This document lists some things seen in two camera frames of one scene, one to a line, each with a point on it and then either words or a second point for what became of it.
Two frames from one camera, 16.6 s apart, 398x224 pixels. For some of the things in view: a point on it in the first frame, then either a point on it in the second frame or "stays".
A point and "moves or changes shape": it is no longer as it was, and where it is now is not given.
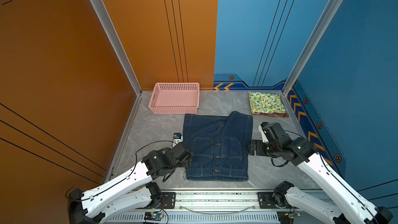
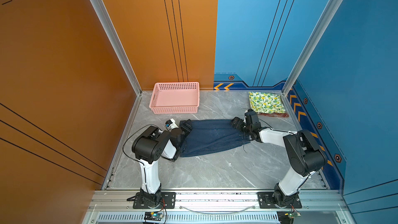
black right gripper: (257, 142) -> (240, 122)
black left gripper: (188, 161) -> (188, 128)
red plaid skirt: (279, 114) stays
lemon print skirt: (266, 102) stays
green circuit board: (154, 215) stays
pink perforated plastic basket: (175, 98) stays
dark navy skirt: (219, 145) moves or changes shape
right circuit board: (287, 217) stays
